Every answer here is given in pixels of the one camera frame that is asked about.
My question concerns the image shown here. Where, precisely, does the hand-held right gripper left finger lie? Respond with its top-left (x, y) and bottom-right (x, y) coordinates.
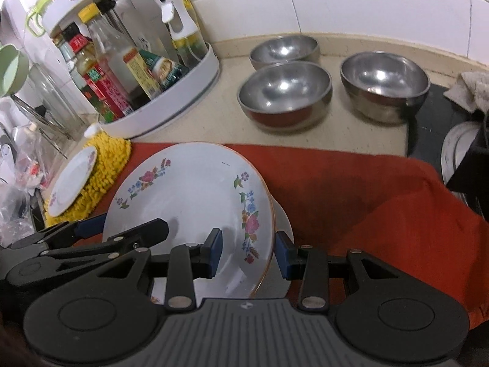
top-left (97, 228), bottom-right (223, 310)

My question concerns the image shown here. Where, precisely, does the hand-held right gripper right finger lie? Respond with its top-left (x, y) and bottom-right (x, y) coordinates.
top-left (275, 231), bottom-right (403, 311)

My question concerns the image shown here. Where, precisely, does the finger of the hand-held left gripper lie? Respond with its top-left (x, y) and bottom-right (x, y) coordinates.
top-left (11, 214), bottom-right (107, 252)
top-left (40, 219), bottom-right (169, 260)

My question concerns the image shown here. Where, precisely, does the plain white plate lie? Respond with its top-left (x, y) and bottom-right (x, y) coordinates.
top-left (263, 197), bottom-right (295, 299)

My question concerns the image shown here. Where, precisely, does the large floral white plate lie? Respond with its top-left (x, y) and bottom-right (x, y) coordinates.
top-left (103, 142), bottom-right (276, 299)

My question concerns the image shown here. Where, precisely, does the stainless steel bowl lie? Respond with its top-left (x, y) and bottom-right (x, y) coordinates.
top-left (340, 51), bottom-right (430, 125)
top-left (249, 35), bottom-right (321, 71)
top-left (237, 62), bottom-right (333, 134)

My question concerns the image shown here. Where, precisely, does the small floral white plate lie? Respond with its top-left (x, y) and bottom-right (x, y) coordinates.
top-left (49, 147), bottom-right (97, 217)

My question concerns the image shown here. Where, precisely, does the clear plastic bag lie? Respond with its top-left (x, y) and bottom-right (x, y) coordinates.
top-left (0, 183), bottom-right (37, 246)

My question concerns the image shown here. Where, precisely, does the yellow chenille mat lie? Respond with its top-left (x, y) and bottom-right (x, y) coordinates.
top-left (44, 130), bottom-right (132, 228)

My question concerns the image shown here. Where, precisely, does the orange cloth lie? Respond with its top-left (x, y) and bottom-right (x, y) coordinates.
top-left (72, 142), bottom-right (489, 329)

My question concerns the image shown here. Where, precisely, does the clear glass jar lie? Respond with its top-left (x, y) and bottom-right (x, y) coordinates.
top-left (23, 61), bottom-right (86, 142)

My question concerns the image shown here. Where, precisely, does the red-cap red label bottle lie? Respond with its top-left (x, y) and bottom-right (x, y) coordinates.
top-left (68, 34), bottom-right (131, 123)

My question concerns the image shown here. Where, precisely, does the white two-tier condiment rack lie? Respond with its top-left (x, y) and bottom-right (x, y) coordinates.
top-left (40, 0), bottom-right (221, 139)

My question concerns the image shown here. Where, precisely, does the green label sauce bottle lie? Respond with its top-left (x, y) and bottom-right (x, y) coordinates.
top-left (138, 48), bottom-right (189, 92)

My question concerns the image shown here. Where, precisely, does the green mug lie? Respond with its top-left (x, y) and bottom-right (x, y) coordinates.
top-left (0, 44), bottom-right (30, 98)

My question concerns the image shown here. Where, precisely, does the clear bottle pale label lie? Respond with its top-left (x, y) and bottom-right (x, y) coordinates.
top-left (53, 32), bottom-right (86, 88)

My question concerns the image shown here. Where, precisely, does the black stove top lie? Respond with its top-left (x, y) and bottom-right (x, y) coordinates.
top-left (407, 84), bottom-right (489, 161)

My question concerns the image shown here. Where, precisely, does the black stove grate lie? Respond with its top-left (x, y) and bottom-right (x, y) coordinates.
top-left (447, 111), bottom-right (489, 199)

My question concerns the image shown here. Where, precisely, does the white-head oil spray bottle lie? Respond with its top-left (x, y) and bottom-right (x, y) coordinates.
top-left (153, 0), bottom-right (209, 67)

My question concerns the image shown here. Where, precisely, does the grey rag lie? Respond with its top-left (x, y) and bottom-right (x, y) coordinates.
top-left (445, 71), bottom-right (489, 112)

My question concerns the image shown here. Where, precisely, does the light green plastic handle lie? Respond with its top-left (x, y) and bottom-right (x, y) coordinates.
top-left (25, 0), bottom-right (54, 35)

